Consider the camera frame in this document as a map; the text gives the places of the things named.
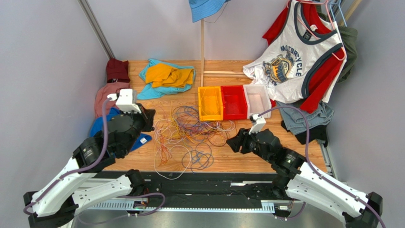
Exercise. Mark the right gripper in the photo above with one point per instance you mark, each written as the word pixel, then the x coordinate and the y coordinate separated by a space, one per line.
pixel 242 143

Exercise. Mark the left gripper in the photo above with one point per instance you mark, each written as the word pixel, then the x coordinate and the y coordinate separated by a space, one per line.
pixel 147 115

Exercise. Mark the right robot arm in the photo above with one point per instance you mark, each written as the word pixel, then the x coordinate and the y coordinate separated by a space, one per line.
pixel 300 180

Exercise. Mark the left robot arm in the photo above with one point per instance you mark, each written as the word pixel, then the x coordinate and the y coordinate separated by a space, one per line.
pixel 62 199

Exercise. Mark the red plastic bin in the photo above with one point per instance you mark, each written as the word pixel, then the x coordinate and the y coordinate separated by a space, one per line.
pixel 234 102

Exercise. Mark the yellow plastic bin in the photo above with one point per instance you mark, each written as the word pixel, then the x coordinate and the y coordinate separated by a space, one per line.
pixel 210 103

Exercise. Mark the blue cloth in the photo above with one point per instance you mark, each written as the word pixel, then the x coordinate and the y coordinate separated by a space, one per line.
pixel 98 125

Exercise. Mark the white plastic bin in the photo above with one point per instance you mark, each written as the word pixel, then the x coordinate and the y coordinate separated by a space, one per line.
pixel 257 99

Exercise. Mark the pink cloth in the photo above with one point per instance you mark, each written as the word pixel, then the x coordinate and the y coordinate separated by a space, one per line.
pixel 101 96

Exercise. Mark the mustard yellow shirt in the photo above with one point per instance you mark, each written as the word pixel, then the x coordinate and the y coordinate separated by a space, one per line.
pixel 164 75

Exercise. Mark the maroon cloth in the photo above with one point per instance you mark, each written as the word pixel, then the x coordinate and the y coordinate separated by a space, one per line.
pixel 117 71

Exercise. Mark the wooden stand pole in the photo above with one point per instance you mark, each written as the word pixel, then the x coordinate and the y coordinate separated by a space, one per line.
pixel 215 73

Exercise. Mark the white motorcycle tank top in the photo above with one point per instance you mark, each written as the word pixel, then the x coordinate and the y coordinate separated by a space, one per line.
pixel 285 79

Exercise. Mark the grey denim shorts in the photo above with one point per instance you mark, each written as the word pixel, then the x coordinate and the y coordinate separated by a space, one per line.
pixel 294 120

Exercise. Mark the aluminium corner profile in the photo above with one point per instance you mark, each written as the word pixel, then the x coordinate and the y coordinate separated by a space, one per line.
pixel 88 12

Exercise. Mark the blue bucket hat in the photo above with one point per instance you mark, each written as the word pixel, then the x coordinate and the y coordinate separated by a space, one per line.
pixel 201 9

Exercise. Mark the olive green garment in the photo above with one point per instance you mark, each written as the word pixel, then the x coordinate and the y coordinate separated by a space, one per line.
pixel 349 37

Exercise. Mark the pink clothes hanger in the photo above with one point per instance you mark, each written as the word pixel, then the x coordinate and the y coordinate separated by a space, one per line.
pixel 308 48

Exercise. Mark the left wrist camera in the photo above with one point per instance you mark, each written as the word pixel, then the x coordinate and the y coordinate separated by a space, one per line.
pixel 126 101

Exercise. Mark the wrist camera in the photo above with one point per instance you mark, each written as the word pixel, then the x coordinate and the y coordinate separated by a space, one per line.
pixel 126 101
pixel 258 123

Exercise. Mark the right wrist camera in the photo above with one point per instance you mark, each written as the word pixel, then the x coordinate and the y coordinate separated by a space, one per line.
pixel 258 123

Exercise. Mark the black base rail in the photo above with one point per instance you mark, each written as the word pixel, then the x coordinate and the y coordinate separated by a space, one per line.
pixel 210 190

